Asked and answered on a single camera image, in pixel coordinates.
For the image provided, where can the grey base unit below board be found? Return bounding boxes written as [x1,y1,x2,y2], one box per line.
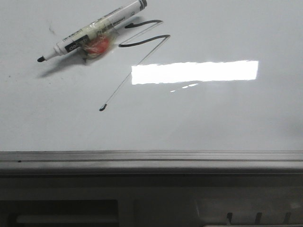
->
[0,175,303,227]

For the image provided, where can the white black whiteboard marker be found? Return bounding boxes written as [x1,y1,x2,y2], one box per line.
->
[37,0,147,62]

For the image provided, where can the white whiteboard with aluminium frame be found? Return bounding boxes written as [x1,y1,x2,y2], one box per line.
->
[0,0,303,175]

